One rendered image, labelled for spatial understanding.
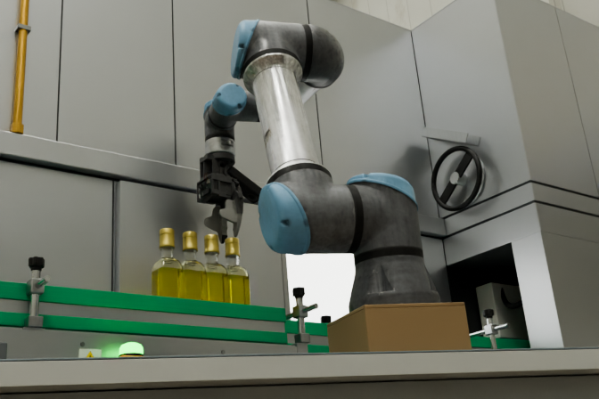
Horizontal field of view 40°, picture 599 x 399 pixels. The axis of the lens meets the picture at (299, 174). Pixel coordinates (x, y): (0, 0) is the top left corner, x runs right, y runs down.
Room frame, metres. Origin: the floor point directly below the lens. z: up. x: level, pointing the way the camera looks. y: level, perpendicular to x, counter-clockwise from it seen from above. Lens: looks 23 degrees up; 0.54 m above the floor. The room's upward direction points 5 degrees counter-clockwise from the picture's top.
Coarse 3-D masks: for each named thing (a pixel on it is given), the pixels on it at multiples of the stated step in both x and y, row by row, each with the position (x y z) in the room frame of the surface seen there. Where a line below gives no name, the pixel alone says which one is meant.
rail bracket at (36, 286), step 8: (32, 264) 1.42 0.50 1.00; (40, 264) 1.42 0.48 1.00; (32, 272) 1.42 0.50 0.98; (40, 272) 1.43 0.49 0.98; (32, 280) 1.41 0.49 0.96; (40, 280) 1.40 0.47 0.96; (48, 280) 1.38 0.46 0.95; (32, 288) 1.41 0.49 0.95; (40, 288) 1.42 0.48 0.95; (32, 296) 1.42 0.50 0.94; (32, 304) 1.42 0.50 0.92; (32, 312) 1.42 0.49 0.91; (24, 320) 1.43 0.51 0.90; (32, 320) 1.42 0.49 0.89; (40, 320) 1.43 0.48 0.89; (24, 328) 1.42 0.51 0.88; (32, 328) 1.42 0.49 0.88; (40, 328) 1.43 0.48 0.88
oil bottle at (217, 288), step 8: (208, 264) 1.81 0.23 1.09; (216, 264) 1.82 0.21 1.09; (208, 272) 1.80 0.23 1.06; (216, 272) 1.81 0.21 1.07; (224, 272) 1.82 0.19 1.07; (208, 280) 1.80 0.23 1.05; (216, 280) 1.81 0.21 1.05; (224, 280) 1.82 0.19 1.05; (208, 288) 1.80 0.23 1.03; (216, 288) 1.81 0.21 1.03; (224, 288) 1.82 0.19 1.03; (208, 296) 1.80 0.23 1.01; (216, 296) 1.81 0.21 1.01; (224, 296) 1.82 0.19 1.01
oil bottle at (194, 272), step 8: (184, 264) 1.77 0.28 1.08; (192, 264) 1.77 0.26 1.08; (200, 264) 1.79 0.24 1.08; (184, 272) 1.77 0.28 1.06; (192, 272) 1.77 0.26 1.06; (200, 272) 1.79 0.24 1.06; (184, 280) 1.77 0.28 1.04; (192, 280) 1.77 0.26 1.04; (200, 280) 1.78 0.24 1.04; (184, 288) 1.77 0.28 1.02; (192, 288) 1.77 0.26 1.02; (200, 288) 1.78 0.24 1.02; (184, 296) 1.77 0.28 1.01; (192, 296) 1.77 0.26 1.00; (200, 296) 1.78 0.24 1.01
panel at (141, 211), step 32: (128, 192) 1.84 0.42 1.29; (160, 192) 1.89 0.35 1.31; (128, 224) 1.84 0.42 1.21; (160, 224) 1.89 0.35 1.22; (192, 224) 1.94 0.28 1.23; (256, 224) 2.07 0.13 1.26; (128, 256) 1.84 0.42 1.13; (160, 256) 1.89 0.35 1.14; (224, 256) 2.00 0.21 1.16; (256, 256) 2.06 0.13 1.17; (128, 288) 1.84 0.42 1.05; (256, 288) 2.06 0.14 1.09; (288, 288) 2.12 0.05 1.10
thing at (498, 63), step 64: (512, 0) 2.33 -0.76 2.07; (448, 64) 2.45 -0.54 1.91; (512, 64) 2.28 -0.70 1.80; (576, 64) 2.51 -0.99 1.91; (448, 128) 2.48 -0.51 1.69; (512, 128) 2.29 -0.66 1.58; (576, 128) 2.46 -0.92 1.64; (512, 192) 2.32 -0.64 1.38; (576, 192) 2.41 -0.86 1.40; (448, 256) 2.55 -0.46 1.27; (512, 256) 2.52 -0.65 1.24
